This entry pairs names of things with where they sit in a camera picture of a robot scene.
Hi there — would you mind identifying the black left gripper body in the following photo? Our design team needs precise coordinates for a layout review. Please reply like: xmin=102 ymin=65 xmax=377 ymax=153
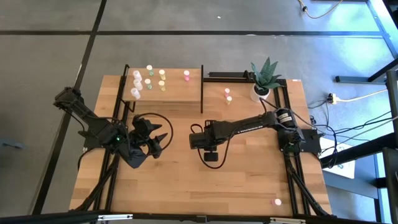
xmin=132 ymin=115 xmax=158 ymax=149

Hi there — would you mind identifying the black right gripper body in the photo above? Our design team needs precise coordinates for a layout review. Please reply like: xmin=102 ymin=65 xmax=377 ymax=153
xmin=188 ymin=120 xmax=218 ymax=151

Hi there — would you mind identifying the green succulent in white pot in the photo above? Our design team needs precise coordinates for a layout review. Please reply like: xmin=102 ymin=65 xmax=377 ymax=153
xmin=249 ymin=57 xmax=283 ymax=104

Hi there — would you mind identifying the black beam with silver brackets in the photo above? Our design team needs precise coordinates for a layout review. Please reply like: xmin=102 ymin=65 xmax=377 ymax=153
xmin=0 ymin=210 xmax=398 ymax=224

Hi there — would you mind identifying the small dark floor object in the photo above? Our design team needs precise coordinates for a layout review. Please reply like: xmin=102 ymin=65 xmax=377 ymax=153
xmin=1 ymin=142 xmax=22 ymax=151

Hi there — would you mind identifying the white paper sheet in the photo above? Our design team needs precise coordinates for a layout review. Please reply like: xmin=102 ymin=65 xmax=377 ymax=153
xmin=319 ymin=136 xmax=357 ymax=180

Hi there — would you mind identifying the grey metal floor bar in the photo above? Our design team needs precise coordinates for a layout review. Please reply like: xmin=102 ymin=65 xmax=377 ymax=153
xmin=335 ymin=75 xmax=388 ymax=85

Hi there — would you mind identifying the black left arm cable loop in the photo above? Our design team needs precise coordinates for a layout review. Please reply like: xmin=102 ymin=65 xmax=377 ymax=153
xmin=136 ymin=112 xmax=174 ymax=156

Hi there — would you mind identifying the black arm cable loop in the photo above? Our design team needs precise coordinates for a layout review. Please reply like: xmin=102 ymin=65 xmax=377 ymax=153
xmin=136 ymin=112 xmax=174 ymax=156
xmin=190 ymin=123 xmax=233 ymax=170

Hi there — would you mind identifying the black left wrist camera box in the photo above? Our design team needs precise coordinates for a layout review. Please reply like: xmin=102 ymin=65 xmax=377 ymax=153
xmin=151 ymin=143 xmax=163 ymax=159

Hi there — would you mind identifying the black right arm cable loop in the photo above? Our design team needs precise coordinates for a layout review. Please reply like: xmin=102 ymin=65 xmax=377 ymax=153
xmin=190 ymin=123 xmax=233 ymax=170

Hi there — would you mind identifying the wooden shelf with black frame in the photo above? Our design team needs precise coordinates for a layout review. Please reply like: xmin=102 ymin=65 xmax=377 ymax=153
xmin=119 ymin=64 xmax=205 ymax=114

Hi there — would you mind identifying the black aluminium frame crossbar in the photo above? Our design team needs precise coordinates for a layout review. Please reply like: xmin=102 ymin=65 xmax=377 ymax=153
xmin=203 ymin=71 xmax=287 ymax=84

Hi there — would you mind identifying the black floor cable bundle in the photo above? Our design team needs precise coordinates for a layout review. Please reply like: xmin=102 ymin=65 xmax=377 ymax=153
xmin=307 ymin=99 xmax=398 ymax=169

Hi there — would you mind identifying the black desk frame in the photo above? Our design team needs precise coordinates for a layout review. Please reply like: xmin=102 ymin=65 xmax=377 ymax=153
xmin=320 ymin=58 xmax=398 ymax=224

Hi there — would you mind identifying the white power cord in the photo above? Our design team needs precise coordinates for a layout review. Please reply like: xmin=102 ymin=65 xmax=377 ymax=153
xmin=337 ymin=89 xmax=389 ymax=103

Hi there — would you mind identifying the beige floor cable black plug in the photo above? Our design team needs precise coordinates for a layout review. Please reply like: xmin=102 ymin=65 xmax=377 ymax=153
xmin=297 ymin=0 xmax=344 ymax=19

